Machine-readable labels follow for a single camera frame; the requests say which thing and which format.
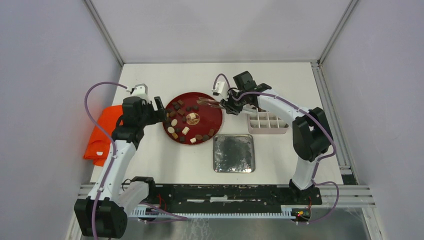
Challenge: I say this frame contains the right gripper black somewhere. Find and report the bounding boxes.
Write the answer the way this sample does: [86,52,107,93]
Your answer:
[219,88,246,116]

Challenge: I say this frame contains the round red plate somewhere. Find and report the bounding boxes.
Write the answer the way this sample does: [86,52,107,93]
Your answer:
[162,92,224,145]

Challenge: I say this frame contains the metal serving tongs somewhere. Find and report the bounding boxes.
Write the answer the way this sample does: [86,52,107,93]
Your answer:
[196,96,259,116]

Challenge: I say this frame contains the pink divided chocolate box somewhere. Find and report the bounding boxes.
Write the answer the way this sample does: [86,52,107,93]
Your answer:
[247,107,289,135]

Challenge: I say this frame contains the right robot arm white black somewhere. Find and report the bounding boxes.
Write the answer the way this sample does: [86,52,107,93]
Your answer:
[212,71,337,204]

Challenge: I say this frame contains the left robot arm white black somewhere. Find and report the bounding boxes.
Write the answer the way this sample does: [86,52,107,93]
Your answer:
[74,96,167,239]

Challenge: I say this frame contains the white oval chocolate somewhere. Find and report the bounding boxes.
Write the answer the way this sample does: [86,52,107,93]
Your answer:
[167,126,175,134]

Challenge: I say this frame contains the square metal tray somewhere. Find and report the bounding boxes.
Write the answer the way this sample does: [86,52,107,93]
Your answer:
[213,134,256,174]

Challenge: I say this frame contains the orange cloth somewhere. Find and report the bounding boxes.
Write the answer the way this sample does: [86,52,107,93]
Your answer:
[83,105,123,167]

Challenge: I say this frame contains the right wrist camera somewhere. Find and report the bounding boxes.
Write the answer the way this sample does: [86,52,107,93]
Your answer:
[212,81,229,98]

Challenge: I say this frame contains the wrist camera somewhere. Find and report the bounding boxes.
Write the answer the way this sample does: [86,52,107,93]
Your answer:
[130,83,150,102]
[212,81,229,98]

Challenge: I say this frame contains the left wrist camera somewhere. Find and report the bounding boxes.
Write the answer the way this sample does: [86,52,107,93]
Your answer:
[130,83,150,102]

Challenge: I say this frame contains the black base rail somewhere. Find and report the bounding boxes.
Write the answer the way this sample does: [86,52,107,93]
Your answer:
[144,184,323,214]

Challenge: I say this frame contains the white toothed cable strip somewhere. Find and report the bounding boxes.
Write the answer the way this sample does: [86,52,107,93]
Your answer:
[129,205,296,220]

